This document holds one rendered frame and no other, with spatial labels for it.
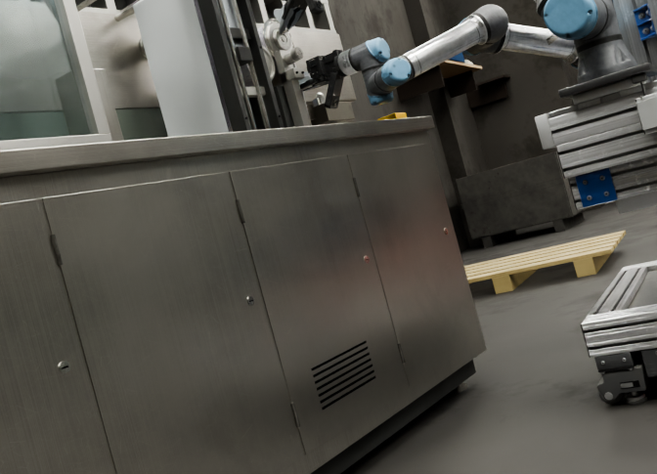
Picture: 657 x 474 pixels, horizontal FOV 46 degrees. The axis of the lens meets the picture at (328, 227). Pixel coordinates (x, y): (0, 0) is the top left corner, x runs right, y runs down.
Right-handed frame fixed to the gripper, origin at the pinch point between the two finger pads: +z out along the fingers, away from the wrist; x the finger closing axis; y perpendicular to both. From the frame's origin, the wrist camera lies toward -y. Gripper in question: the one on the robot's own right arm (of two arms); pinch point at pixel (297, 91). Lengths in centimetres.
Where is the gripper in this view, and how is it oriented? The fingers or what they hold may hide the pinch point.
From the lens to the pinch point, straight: 257.5
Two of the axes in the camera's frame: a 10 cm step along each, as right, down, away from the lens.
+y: -2.6, -9.7, 0.0
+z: -7.8, 2.1, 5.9
